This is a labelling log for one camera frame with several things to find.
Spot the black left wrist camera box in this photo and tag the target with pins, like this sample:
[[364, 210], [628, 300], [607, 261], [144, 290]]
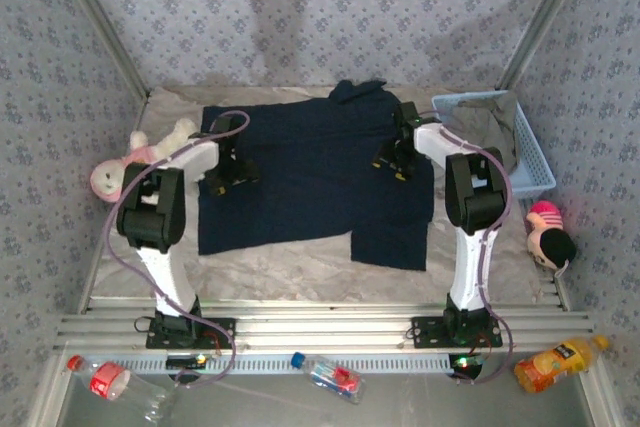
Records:
[[227, 126]]

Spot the light blue plastic basket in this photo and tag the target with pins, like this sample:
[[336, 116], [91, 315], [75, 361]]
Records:
[[537, 167]]

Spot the clear bottle red label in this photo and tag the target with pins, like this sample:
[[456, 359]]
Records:
[[107, 381]]

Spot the small clear bottle blue cap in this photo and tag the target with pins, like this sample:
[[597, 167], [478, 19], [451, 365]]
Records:
[[332, 377]]

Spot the plush doll black hair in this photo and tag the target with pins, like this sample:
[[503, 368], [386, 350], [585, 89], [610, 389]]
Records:
[[552, 244]]

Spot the navy blue garment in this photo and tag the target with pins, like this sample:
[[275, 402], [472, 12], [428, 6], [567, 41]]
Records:
[[310, 172]]

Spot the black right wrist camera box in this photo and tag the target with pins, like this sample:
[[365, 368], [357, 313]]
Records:
[[406, 112]]

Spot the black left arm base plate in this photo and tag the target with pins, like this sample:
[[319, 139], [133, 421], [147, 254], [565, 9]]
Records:
[[220, 329]]

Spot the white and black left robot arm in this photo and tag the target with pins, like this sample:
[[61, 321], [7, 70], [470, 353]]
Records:
[[165, 272]]

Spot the aluminium corner post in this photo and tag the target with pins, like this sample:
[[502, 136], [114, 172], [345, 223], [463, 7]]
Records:
[[543, 22], [102, 22]]

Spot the grey garment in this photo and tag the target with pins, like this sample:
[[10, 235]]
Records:
[[490, 132]]

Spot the circuit board with green light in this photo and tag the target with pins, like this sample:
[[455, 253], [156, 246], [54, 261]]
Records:
[[467, 364], [185, 361]]

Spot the orange juice bottle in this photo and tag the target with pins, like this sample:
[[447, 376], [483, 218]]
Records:
[[555, 364]]

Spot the aluminium rail frame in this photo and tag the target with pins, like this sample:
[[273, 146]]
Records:
[[325, 327]]

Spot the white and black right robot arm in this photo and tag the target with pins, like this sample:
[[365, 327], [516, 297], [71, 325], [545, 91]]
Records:
[[467, 272]]

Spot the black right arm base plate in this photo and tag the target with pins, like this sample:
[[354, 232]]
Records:
[[430, 332]]

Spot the white plush bunny pink shirt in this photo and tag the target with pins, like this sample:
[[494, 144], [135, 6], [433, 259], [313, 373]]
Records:
[[107, 179]]

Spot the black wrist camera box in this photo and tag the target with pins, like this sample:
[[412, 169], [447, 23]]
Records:
[[406, 112], [227, 126]]

